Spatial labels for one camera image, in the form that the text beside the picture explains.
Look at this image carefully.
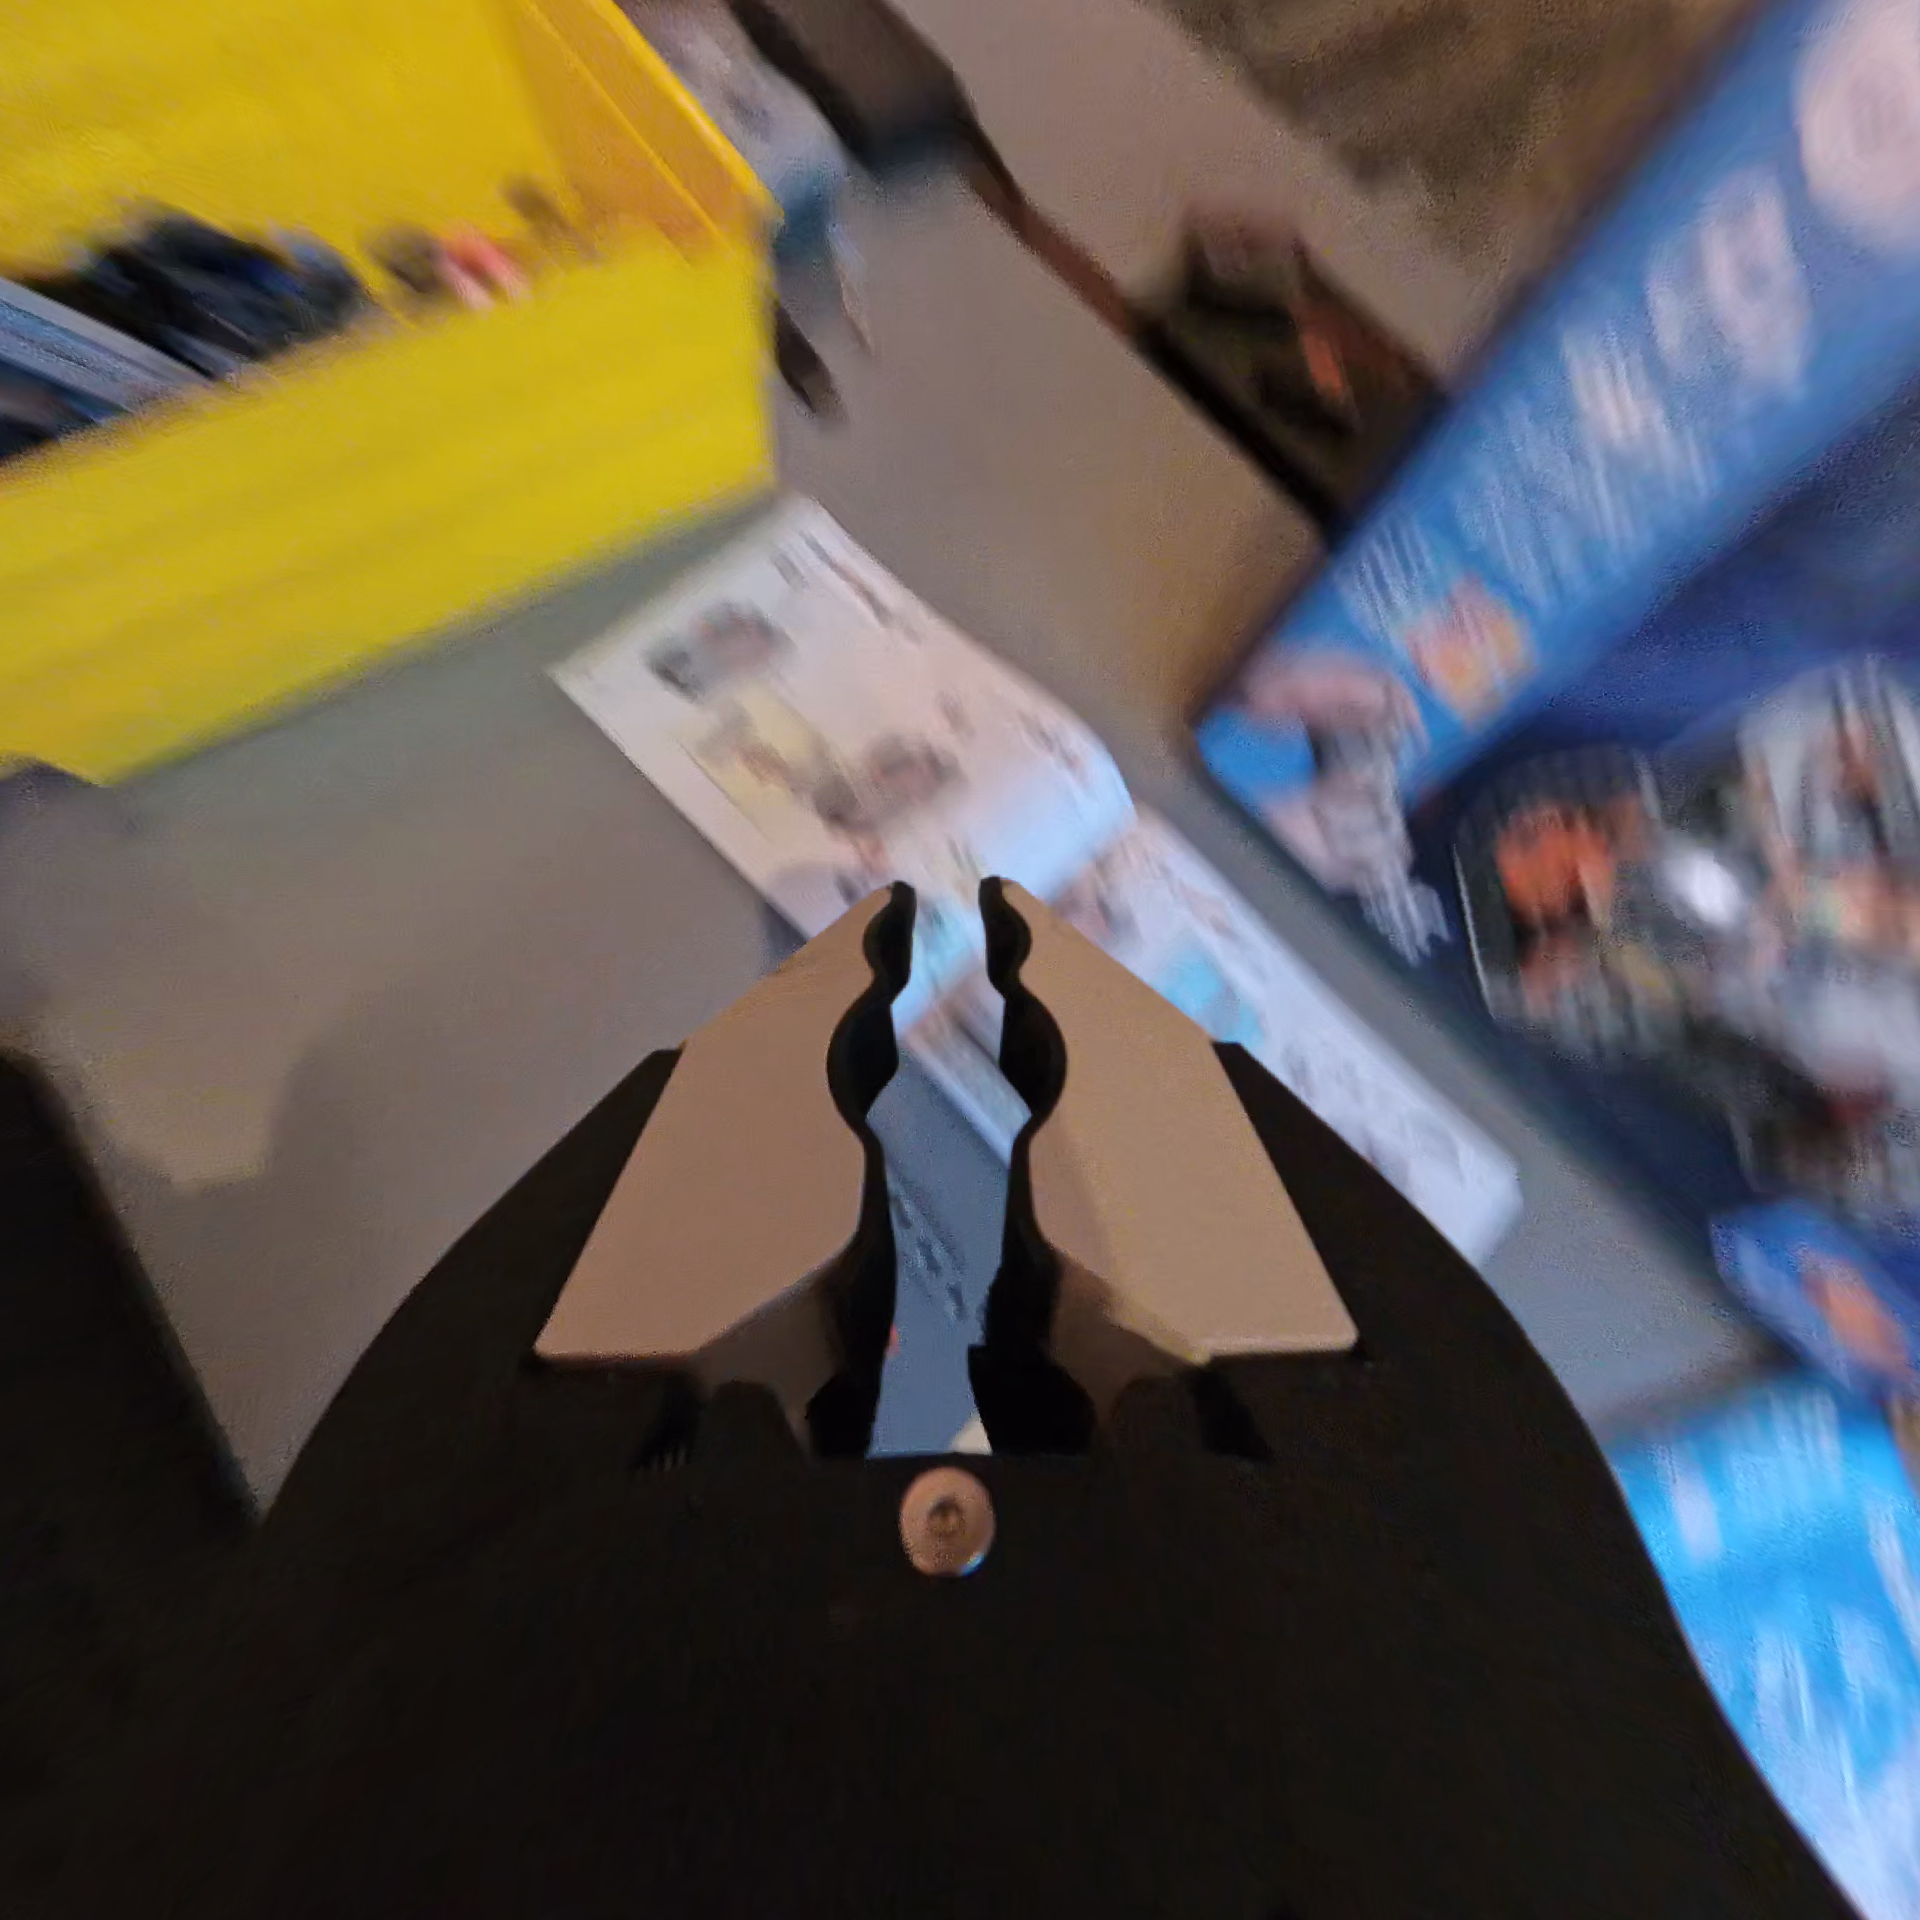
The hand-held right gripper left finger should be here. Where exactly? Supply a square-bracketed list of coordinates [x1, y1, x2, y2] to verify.
[535, 882, 921, 1460]

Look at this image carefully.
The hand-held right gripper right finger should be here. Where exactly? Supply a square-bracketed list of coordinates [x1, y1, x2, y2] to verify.
[968, 879, 1359, 1450]

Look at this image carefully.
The pile of building block parts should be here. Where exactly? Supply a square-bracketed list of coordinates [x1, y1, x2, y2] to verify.
[0, 188, 602, 456]

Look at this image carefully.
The black perforated chair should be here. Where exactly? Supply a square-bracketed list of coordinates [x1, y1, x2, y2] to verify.
[0, 1045, 266, 1920]

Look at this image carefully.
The blue robot kit box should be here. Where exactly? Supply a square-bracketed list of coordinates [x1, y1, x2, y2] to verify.
[1192, 0, 1920, 1418]

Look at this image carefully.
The yellow plastic bin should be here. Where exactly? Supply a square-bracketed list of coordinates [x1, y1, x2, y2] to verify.
[0, 0, 784, 788]

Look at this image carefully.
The blue instruction booklet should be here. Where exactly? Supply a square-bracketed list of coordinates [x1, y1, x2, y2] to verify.
[1602, 1367, 1920, 1920]

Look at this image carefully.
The grey desk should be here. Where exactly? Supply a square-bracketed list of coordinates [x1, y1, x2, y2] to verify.
[0, 0, 1771, 1501]

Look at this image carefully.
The open instruction manual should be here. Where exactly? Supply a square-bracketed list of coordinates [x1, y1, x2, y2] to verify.
[556, 495, 1527, 1264]

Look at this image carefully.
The black desk pad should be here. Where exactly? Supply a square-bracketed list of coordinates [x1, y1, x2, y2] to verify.
[1136, 218, 1418, 518]

